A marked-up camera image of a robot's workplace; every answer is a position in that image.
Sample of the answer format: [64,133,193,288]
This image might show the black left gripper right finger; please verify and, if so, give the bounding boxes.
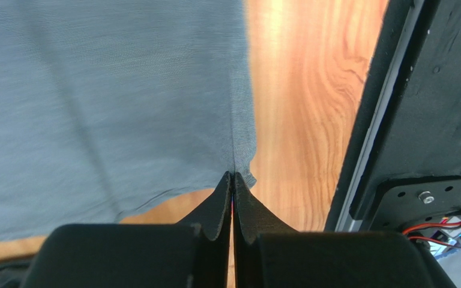
[232,173,454,287]

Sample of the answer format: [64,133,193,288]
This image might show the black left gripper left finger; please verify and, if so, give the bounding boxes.
[23,173,232,287]

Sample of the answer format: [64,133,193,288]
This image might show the grey long sleeve shirt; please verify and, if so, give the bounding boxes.
[0,1,256,242]

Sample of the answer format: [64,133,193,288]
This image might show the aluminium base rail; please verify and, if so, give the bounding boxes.
[325,1,424,232]

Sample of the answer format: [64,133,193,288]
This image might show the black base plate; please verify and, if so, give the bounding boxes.
[324,0,461,232]

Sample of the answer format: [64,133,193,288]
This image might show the red black wires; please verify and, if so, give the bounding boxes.
[402,211,461,251]

